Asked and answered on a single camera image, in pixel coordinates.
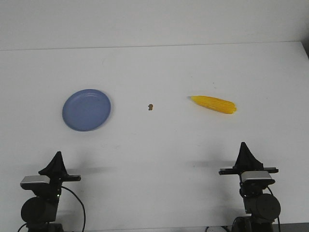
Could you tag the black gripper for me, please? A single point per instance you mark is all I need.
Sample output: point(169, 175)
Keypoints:
point(56, 167)
point(246, 160)

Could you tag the yellow corn cob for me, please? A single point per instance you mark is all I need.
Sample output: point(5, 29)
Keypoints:
point(215, 104)

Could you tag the blue round plate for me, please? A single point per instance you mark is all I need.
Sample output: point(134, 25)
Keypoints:
point(86, 110)

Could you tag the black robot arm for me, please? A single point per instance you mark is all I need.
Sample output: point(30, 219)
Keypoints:
point(262, 208)
point(39, 212)

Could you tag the white object at table edge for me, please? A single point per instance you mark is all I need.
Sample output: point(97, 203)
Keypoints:
point(217, 229)

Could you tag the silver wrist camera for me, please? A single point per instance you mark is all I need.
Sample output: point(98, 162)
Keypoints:
point(262, 178)
point(35, 181)

